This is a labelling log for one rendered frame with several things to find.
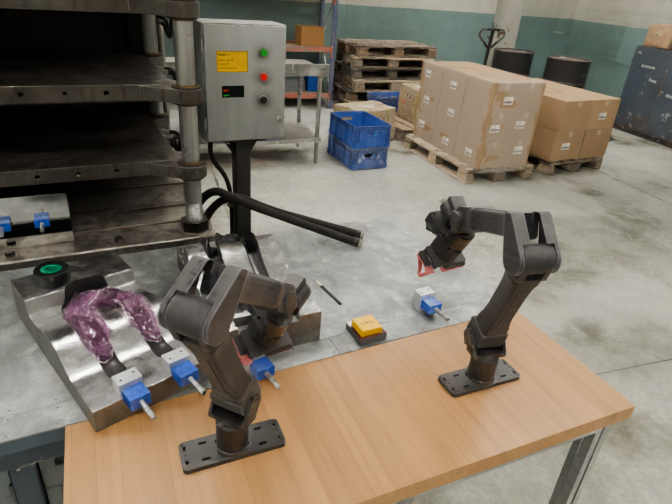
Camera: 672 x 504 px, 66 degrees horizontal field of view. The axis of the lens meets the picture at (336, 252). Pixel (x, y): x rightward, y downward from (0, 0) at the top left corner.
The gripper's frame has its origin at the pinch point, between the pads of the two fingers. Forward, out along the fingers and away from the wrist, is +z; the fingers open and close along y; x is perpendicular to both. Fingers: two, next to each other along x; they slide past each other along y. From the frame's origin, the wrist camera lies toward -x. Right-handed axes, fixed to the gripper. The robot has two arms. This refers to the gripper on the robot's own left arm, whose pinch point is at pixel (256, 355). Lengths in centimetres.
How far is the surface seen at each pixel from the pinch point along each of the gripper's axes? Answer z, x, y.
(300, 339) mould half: 3.8, -1.3, -14.2
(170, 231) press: 45, -70, -10
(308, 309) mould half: -2.1, -6.0, -16.9
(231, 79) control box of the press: 3, -98, -36
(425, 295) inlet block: -2, 1, -53
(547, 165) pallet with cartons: 152, -138, -437
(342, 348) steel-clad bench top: 1.8, 5.3, -22.6
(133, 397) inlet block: -2.3, 0.5, 28.0
